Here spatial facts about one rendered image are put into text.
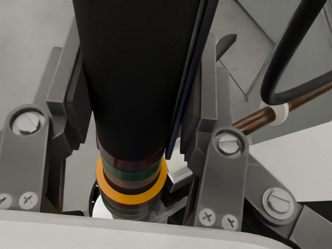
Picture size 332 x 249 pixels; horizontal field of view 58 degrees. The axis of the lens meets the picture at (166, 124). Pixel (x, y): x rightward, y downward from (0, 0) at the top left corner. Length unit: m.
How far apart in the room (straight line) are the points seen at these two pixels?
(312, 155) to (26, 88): 1.97
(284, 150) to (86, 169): 1.41
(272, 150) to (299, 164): 0.07
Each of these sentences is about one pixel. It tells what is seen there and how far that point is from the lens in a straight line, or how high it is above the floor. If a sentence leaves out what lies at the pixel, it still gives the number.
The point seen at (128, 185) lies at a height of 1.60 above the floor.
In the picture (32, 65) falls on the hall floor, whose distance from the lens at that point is 2.42.
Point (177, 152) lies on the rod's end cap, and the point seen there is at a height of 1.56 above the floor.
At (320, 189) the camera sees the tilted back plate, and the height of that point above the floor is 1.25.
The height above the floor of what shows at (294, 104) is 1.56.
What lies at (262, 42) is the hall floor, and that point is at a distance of 2.79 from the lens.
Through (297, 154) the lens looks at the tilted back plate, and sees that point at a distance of 0.68.
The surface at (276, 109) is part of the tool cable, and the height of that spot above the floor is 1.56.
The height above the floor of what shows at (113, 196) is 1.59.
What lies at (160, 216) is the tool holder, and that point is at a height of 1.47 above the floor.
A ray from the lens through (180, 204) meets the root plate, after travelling 0.53.
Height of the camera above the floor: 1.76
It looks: 59 degrees down
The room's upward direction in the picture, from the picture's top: 12 degrees clockwise
